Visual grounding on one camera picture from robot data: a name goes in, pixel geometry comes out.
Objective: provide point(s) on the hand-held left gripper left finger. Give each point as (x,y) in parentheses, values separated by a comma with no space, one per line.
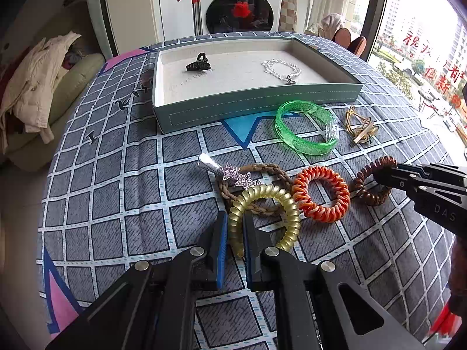
(222,255)

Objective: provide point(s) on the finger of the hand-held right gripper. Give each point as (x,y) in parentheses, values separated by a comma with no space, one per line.
(397,179)
(437,170)

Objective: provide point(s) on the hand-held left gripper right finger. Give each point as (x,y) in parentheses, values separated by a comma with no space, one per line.
(248,255)

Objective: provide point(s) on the gold hair clip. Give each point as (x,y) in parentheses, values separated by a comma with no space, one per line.
(359,136)

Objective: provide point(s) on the silver star hair clip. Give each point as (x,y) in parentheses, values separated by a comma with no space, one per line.
(209,163)

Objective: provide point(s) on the green glitter bangle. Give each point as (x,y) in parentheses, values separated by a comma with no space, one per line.
(310,148)

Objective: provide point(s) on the teal jewelry box tray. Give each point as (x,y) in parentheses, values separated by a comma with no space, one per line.
(219,107)

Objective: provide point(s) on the person's right forearm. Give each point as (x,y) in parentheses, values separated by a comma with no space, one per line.
(459,277)

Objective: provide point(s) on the red cloth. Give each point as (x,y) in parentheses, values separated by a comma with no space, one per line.
(445,322)

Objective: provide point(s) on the red window lettering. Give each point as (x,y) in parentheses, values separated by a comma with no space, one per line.
(414,40)

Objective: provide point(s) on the brown chair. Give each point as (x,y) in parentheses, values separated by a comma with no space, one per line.
(359,45)
(343,36)

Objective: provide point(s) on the beige cloth on chair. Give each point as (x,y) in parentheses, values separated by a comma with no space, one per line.
(330,22)

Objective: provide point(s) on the black hair claw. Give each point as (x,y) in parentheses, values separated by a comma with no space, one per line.
(199,65)

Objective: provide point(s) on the checkered hanging towel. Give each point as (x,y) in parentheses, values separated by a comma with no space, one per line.
(288,7)

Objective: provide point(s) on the cream sofa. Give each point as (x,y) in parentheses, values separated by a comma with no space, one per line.
(80,76)

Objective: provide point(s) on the red fluffy ornament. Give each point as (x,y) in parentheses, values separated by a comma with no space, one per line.
(241,9)

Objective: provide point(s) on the white cabinet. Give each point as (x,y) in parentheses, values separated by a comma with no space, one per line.
(135,7)

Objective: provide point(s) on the beige jacket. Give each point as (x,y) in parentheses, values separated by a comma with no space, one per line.
(33,69)

